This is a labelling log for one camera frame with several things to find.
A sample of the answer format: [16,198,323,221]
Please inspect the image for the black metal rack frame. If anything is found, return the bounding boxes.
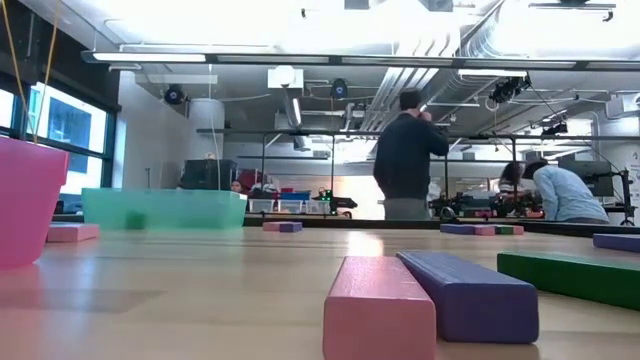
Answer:
[195,127,640,221]

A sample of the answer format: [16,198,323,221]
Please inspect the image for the overhead light bar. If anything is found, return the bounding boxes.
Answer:
[81,48,640,72]

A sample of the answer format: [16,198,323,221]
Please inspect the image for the glass window wall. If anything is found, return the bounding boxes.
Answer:
[0,82,117,201]

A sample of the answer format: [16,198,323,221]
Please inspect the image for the silver ceiling ducts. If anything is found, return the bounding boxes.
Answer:
[358,29,501,132]

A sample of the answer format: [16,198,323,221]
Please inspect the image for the small black ceiling camera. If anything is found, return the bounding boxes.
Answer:
[541,121,570,137]

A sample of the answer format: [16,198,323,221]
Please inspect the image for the black ceiling fixture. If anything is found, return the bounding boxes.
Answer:
[528,0,617,22]

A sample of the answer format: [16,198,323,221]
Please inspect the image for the red plastic bin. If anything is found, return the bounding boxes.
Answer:
[0,135,70,271]

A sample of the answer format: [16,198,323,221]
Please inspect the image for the white square ceiling box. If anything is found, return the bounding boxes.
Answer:
[266,65,305,90]

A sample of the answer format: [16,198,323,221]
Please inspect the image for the black computer monitor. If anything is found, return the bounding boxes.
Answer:
[557,159,615,199]

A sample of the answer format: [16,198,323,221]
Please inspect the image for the yellow hanging cord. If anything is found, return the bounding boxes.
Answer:
[0,0,31,142]
[32,0,62,145]

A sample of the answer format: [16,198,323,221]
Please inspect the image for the black ceiling camera rig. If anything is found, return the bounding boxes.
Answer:
[487,74,532,105]

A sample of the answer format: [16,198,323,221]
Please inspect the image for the black equipment case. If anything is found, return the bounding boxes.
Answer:
[179,158,239,192]

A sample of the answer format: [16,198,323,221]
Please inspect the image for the green translucent plastic bin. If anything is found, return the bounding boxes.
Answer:
[81,187,249,233]

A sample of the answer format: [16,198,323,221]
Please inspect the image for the distant cluttered workbench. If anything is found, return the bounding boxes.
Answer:
[429,192,551,221]

